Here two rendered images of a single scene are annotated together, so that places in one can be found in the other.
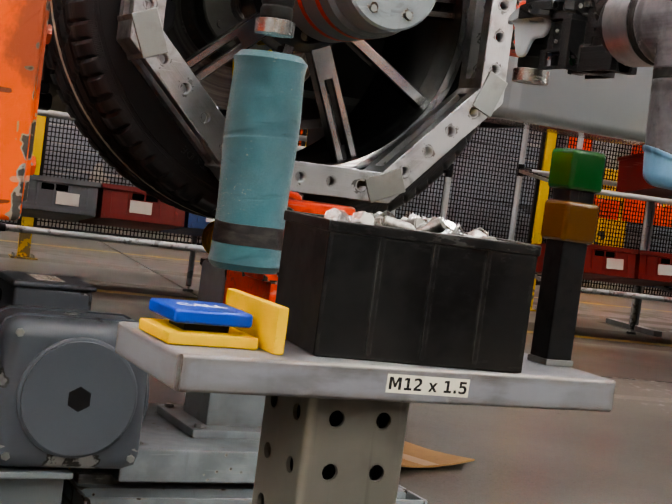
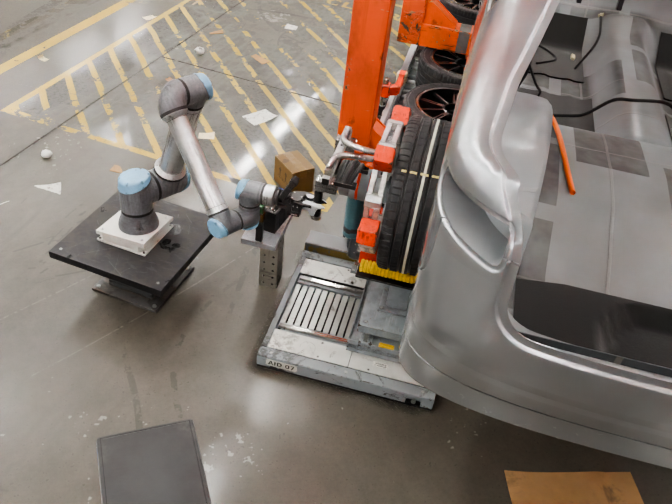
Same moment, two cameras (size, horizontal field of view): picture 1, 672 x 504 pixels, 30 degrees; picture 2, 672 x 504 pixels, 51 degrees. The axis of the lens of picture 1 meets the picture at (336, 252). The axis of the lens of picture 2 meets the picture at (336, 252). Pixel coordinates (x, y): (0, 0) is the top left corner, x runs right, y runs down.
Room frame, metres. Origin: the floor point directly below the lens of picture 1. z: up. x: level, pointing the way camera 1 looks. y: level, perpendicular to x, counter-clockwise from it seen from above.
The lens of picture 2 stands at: (2.97, -2.06, 2.52)
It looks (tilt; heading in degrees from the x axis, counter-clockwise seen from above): 40 degrees down; 125
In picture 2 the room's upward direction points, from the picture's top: 8 degrees clockwise
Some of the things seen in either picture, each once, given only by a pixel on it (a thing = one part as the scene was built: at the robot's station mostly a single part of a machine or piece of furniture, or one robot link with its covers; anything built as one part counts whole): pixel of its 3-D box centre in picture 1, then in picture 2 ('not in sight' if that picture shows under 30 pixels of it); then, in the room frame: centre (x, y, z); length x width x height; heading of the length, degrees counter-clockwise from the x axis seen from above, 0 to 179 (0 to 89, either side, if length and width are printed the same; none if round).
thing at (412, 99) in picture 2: not in sight; (452, 122); (1.16, 1.57, 0.39); 0.66 x 0.66 x 0.24
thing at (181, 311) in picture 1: (199, 318); not in sight; (1.06, 0.11, 0.47); 0.07 x 0.07 x 0.02; 27
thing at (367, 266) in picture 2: not in sight; (387, 271); (1.81, -0.01, 0.51); 0.29 x 0.06 x 0.06; 27
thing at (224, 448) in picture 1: (233, 361); (400, 288); (1.82, 0.13, 0.32); 0.40 x 0.30 x 0.28; 117
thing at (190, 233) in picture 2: not in sight; (142, 257); (0.67, -0.49, 0.15); 0.60 x 0.60 x 0.30; 20
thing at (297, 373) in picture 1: (370, 367); (271, 218); (1.13, -0.04, 0.44); 0.43 x 0.17 x 0.03; 117
